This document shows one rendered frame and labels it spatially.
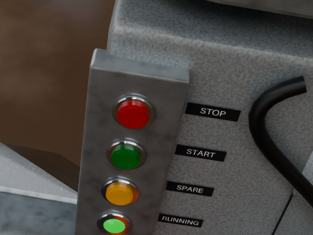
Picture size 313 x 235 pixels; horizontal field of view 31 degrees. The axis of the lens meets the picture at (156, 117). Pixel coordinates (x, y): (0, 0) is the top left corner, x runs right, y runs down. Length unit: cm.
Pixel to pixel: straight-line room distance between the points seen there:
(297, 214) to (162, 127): 20
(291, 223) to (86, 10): 282
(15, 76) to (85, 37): 51
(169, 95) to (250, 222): 20
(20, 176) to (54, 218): 40
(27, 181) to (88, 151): 76
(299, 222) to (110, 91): 27
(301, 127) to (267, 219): 13
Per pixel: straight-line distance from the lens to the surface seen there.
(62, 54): 298
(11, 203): 87
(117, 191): 53
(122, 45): 44
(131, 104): 45
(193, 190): 55
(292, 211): 60
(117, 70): 44
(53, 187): 125
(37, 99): 269
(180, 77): 44
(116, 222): 57
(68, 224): 88
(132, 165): 50
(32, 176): 127
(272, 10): 43
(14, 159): 130
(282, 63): 46
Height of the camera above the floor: 178
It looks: 42 degrees down
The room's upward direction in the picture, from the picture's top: 12 degrees clockwise
